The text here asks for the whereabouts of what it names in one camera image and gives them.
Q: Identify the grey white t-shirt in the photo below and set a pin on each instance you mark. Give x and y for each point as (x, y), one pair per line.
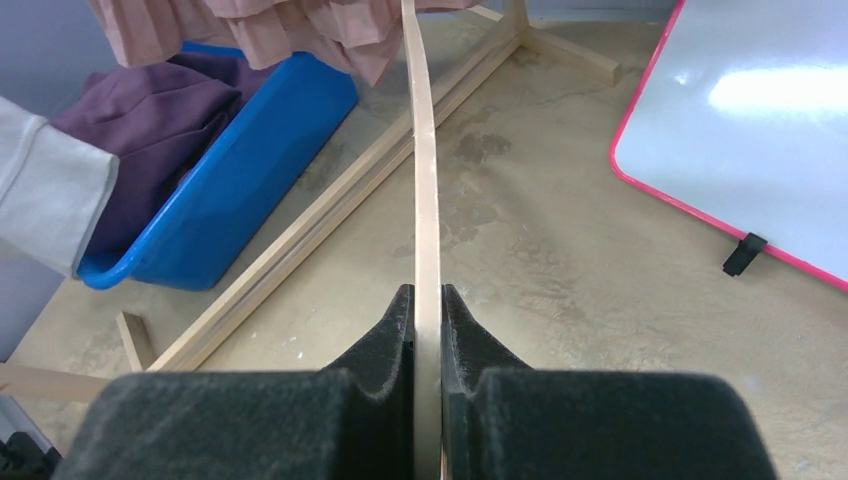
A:
(54, 189)

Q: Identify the blue plastic bin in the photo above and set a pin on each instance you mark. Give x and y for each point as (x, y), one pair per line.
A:
(220, 203)

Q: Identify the wooden hanger with shirt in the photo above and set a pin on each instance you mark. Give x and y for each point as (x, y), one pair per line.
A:
(427, 403)

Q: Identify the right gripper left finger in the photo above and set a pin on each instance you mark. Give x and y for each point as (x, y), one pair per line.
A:
(348, 420)

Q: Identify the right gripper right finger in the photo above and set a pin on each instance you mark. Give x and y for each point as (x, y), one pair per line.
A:
(506, 420)

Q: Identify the wooden clothes rack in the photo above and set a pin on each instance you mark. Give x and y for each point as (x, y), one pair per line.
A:
(505, 33)

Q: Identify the pink garment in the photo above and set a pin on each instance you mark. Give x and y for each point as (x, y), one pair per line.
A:
(355, 36)

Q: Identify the purple shirt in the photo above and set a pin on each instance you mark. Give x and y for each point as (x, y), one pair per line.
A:
(158, 120)

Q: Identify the whiteboard with pink frame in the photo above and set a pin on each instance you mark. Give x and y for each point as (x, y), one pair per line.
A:
(740, 120)

